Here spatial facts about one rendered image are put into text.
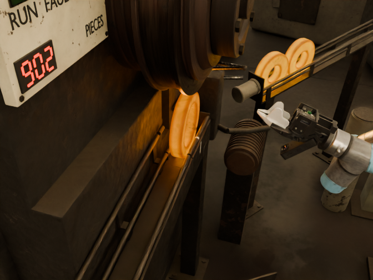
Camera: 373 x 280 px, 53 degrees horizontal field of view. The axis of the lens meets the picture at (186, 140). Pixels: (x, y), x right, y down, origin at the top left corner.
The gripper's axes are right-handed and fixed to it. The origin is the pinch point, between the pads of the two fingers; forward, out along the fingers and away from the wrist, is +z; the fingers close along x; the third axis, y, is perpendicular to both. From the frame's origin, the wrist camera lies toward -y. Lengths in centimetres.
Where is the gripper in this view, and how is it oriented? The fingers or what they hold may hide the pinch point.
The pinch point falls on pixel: (260, 114)
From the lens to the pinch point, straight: 109.4
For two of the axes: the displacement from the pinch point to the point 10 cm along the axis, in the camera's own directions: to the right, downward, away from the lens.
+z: -9.1, -4.2, 0.3
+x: -2.9, 5.5, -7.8
